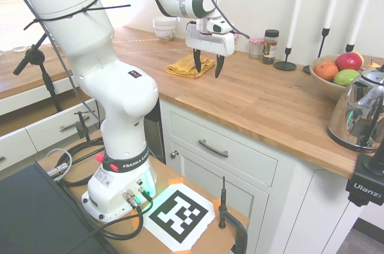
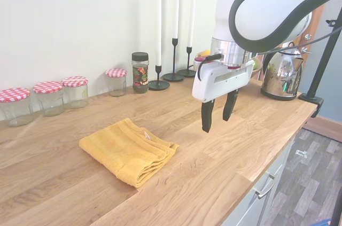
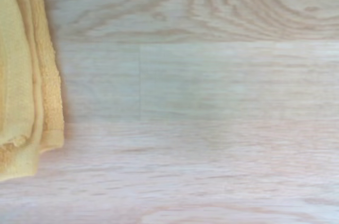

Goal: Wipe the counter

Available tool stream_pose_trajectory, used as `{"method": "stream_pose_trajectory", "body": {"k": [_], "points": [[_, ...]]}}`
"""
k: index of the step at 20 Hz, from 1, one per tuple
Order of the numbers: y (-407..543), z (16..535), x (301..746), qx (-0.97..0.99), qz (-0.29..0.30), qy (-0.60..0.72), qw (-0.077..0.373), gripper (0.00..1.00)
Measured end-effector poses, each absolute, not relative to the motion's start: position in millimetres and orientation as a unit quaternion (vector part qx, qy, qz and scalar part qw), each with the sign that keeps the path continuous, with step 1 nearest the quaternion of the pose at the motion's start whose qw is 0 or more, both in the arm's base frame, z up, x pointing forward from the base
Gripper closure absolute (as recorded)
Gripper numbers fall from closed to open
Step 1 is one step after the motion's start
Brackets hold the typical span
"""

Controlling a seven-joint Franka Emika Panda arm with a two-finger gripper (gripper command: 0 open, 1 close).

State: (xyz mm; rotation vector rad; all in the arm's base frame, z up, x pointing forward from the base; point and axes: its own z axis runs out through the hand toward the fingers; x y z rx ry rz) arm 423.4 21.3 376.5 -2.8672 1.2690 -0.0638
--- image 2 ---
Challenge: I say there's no long black wrist camera cable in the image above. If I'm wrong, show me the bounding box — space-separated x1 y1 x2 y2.
256 26 342 56

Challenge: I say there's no white kitchen cabinet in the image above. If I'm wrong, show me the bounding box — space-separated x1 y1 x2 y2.
221 135 299 226

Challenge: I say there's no glass jar red checked lid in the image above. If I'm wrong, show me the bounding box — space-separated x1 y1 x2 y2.
61 76 89 109
105 68 128 97
0 87 34 127
33 81 65 117

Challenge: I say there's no wooden fruit bowl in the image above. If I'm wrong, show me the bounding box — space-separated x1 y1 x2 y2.
194 54 265 75

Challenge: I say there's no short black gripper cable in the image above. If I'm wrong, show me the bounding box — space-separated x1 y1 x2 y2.
196 53 223 81

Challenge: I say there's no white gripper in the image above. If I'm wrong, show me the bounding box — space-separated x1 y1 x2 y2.
191 59 254 134

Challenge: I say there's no yellow towel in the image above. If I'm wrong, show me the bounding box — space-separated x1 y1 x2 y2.
79 118 180 189

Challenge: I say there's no coffee jar black lid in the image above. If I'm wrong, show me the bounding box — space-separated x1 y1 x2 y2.
131 52 150 93

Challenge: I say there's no silver drawer bar handle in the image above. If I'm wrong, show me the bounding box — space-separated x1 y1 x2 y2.
253 173 276 199

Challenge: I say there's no black metal candle holder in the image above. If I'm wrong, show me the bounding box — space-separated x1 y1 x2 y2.
148 64 170 91
162 37 185 82
177 46 199 78

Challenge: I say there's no wooden door frame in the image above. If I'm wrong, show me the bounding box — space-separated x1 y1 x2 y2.
269 0 322 82

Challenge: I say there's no stainless steel kettle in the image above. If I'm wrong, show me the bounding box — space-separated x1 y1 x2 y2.
260 41 305 101

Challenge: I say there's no black clamp camera stand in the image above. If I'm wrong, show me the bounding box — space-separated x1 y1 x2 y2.
298 6 342 119

